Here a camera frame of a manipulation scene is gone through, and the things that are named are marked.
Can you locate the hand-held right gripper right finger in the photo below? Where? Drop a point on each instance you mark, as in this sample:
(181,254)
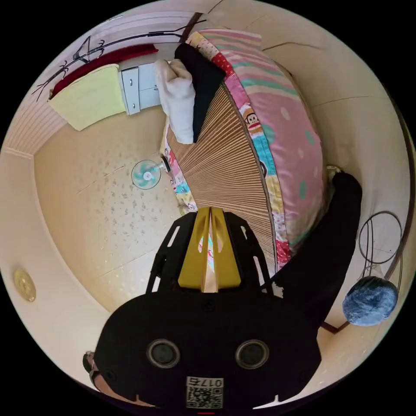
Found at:
(226,260)

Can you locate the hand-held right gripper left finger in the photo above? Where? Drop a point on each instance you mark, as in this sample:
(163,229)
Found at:
(192,256)

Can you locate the black long garment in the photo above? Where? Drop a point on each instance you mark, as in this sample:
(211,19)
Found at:
(325,247)

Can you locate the white long sleeve shirt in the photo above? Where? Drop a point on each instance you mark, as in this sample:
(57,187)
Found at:
(175,97)

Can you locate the teal electric fan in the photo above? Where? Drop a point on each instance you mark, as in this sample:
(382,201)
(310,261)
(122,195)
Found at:
(146,175)

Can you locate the bed with woven mat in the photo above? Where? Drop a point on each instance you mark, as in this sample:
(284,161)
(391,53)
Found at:
(221,162)

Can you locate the pink dotted striped quilt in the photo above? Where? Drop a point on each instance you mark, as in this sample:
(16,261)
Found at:
(286,130)

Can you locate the blue fuzzy bag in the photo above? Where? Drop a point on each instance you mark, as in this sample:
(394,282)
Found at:
(370,300)

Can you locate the black folded garment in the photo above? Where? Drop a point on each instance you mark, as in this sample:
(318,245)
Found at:
(204,87)

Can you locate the white drawer cupboard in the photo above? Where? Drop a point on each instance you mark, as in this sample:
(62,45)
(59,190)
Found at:
(139,87)

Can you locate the yellow curtain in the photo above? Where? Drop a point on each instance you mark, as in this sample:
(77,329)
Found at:
(87,96)

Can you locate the red curtain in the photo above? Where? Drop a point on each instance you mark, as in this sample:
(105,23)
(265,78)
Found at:
(104,61)

